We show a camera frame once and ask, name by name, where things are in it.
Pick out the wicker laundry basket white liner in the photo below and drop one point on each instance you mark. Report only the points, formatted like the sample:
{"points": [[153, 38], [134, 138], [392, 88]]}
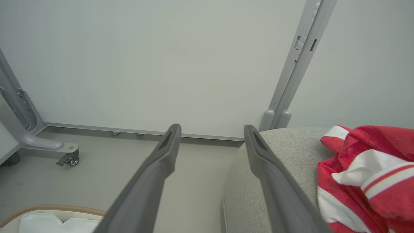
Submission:
{"points": [[48, 221]]}

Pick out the grey partition bottom rail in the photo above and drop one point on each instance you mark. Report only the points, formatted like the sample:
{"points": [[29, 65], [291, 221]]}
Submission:
{"points": [[142, 131]]}

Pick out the red and white garment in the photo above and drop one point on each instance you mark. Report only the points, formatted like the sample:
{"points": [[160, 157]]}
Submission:
{"points": [[372, 181]]}

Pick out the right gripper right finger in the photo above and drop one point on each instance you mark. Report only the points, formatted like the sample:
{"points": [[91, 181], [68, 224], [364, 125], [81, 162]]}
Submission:
{"points": [[278, 194]]}

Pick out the black caster wheel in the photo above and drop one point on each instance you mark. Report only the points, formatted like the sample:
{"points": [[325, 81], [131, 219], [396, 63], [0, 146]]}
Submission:
{"points": [[69, 159]]}

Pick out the grey partition post with slots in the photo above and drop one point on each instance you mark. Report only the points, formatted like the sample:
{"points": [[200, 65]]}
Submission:
{"points": [[19, 100]]}

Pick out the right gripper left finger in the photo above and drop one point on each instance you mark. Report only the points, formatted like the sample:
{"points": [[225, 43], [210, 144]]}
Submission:
{"points": [[145, 191]]}

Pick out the grey partition post rounded base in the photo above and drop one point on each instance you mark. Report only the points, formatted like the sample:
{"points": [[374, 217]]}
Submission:
{"points": [[310, 55], [291, 64]]}

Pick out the grey partition foot bracket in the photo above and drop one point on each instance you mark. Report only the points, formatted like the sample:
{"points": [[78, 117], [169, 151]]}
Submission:
{"points": [[35, 141]]}

